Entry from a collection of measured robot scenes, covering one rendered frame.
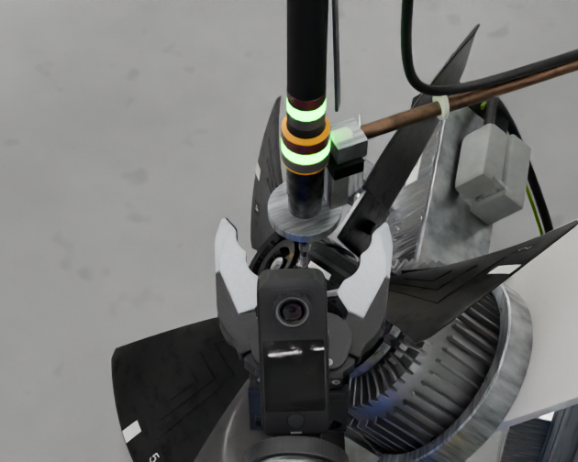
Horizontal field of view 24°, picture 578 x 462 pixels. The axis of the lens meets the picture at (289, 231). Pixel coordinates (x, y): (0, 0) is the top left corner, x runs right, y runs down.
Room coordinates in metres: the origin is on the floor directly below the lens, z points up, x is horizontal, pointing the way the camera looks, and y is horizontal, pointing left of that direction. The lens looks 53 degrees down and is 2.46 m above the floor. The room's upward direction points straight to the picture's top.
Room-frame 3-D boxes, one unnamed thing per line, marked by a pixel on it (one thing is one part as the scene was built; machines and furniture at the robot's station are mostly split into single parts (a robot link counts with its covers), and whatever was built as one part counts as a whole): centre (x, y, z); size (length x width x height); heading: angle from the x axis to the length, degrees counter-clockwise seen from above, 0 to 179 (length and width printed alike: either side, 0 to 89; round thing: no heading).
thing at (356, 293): (0.56, -0.06, 1.64); 0.09 x 0.03 x 0.06; 150
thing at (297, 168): (0.77, -0.01, 1.54); 0.04 x 0.04 x 0.01
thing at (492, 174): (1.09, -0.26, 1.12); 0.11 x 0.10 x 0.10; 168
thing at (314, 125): (0.77, -0.01, 1.60); 0.03 x 0.03 x 0.01
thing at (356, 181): (1.11, -0.10, 1.08); 0.07 x 0.04 x 0.06; 178
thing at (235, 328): (0.52, 0.03, 1.66); 0.09 x 0.05 x 0.02; 26
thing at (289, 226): (0.78, -0.02, 1.50); 0.09 x 0.07 x 0.10; 113
